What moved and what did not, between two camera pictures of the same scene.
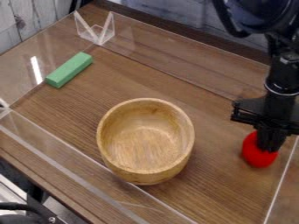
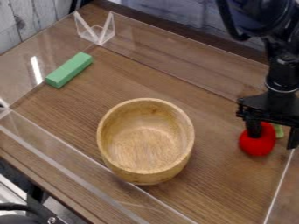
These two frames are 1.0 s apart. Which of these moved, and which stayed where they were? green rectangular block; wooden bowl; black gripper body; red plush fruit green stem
Moved: red plush fruit green stem
Stayed: wooden bowl; green rectangular block; black gripper body
